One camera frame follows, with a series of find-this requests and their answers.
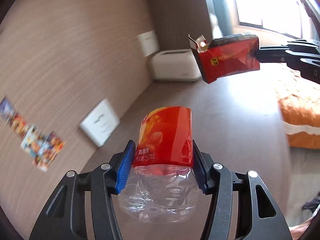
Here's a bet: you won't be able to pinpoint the red cigarette carton box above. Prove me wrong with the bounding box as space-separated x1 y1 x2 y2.
189 33 260 84

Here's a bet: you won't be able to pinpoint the clear bottle with red label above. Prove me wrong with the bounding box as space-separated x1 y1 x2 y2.
119 106 199 224

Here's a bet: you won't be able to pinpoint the orange bed blanket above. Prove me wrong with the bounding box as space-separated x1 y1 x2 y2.
278 64 320 150

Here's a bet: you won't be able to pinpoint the grey-green curtain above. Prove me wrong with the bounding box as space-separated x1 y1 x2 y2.
206 0 239 36

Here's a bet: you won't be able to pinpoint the white ribbed tissue box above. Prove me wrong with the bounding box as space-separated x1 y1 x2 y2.
150 49 201 82

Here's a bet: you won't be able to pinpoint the window with dark frame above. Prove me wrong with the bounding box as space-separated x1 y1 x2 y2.
234 0 319 39

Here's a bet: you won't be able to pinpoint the colourful cartoon wall stickers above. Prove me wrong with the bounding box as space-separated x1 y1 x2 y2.
1 96 66 172

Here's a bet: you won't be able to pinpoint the large white wall switch plate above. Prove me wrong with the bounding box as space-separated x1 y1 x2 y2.
80 99 120 147

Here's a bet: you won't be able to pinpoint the white wall socket plate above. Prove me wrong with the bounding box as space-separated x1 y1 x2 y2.
137 30 159 57

